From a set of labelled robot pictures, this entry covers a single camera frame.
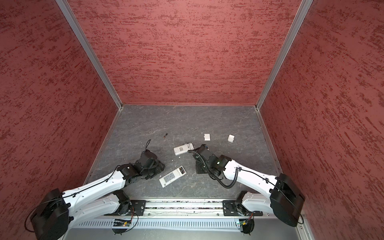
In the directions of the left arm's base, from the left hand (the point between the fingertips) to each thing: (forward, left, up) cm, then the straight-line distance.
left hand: (163, 170), depth 84 cm
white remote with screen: (-3, -5, -2) cm, 6 cm away
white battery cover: (+25, -26, -2) cm, 36 cm away
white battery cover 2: (+25, -44, -4) cm, 50 cm away
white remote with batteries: (+15, -11, -2) cm, 19 cm away
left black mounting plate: (-18, +10, -3) cm, 21 cm away
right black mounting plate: (-18, -36, -3) cm, 41 cm away
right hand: (-1, -20, +3) cm, 20 cm away
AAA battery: (+27, +3, -3) cm, 27 cm away
